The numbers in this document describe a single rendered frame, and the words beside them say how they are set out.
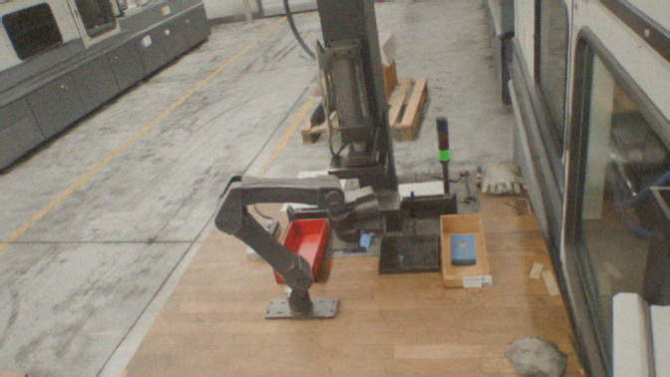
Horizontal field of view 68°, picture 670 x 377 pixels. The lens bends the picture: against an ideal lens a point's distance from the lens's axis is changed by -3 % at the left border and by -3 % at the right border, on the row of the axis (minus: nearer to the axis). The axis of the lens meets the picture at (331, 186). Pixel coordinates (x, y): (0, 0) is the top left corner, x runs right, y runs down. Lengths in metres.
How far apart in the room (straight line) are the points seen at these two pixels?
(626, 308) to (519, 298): 0.84
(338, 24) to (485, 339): 0.92
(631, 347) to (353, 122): 1.10
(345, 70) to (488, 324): 0.76
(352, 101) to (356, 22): 0.22
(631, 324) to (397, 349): 0.80
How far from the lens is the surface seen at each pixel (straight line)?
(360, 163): 1.52
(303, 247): 1.65
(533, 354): 1.25
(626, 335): 0.55
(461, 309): 1.37
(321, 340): 1.34
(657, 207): 0.57
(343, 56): 1.42
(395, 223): 1.64
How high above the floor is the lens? 1.85
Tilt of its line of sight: 29 degrees down
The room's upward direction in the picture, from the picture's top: 11 degrees counter-clockwise
